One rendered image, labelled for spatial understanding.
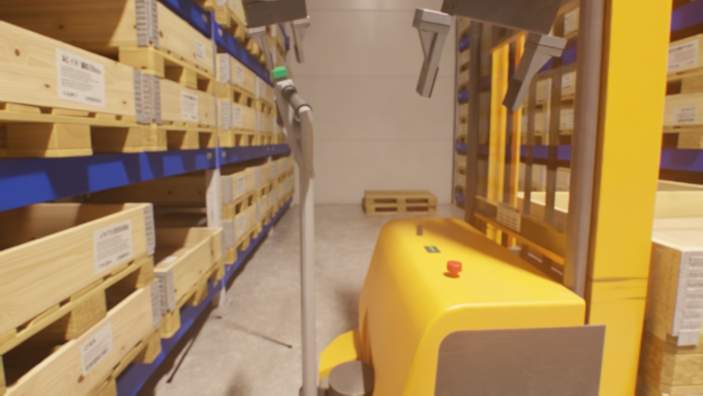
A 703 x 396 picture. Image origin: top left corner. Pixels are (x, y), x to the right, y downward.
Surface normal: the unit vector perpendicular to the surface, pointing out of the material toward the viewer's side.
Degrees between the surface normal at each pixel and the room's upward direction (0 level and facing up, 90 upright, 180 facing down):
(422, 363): 90
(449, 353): 90
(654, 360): 90
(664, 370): 90
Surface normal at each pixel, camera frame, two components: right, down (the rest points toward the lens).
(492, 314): 0.04, 0.11
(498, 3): 0.11, 0.49
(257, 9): 0.41, 0.55
